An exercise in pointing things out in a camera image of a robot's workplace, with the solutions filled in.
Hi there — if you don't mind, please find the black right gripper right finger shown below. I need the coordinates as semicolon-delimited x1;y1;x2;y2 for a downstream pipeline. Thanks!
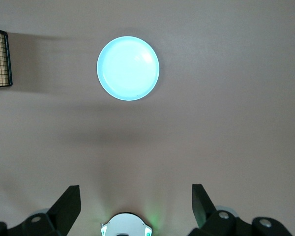
189;183;293;236

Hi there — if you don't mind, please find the black wire rack wooden top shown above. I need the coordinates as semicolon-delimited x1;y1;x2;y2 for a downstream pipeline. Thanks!
0;26;14;88

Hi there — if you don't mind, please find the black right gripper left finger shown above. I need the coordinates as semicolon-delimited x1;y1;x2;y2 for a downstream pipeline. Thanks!
0;185;82;236

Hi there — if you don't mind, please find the light blue round plate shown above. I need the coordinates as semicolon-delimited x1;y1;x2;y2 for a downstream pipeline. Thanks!
96;36;160;101

